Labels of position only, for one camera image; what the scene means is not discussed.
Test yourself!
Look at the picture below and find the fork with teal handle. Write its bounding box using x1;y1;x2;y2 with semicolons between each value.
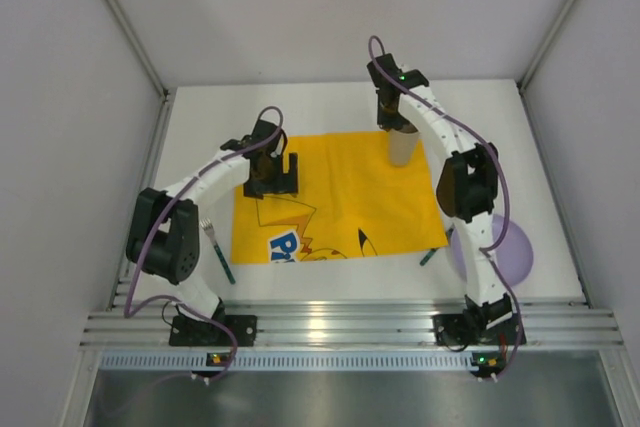
199;218;236;285

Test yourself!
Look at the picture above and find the purple plastic plate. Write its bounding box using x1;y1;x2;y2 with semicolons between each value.
449;221;534;287

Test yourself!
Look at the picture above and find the purple cable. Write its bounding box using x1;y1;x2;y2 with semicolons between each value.
368;35;526;378
123;106;287;383

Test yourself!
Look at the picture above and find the aluminium mounting rail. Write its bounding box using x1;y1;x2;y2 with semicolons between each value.
80;301;623;350

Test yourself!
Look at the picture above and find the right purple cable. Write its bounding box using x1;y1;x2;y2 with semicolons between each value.
368;35;526;378

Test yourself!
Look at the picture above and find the spoon with teal handle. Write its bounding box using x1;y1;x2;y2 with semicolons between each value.
419;248;438;266

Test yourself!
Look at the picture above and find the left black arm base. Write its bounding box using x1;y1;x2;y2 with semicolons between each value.
168;314;258;347

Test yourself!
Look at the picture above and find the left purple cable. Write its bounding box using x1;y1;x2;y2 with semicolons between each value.
123;106;287;383

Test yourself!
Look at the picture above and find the beige paper cup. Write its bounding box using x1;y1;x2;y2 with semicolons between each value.
388;125;420;167

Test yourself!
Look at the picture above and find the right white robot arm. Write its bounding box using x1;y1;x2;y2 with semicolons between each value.
367;53;513;332

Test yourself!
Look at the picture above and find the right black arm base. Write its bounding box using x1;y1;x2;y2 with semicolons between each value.
433;314;526;350

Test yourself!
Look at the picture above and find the slotted grey cable duct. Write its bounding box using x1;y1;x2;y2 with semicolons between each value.
100;350;504;372

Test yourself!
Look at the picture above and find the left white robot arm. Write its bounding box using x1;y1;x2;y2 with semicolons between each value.
125;119;298;323

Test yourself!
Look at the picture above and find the yellow cartoon cloth placemat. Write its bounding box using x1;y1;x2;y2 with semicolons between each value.
231;132;448;264

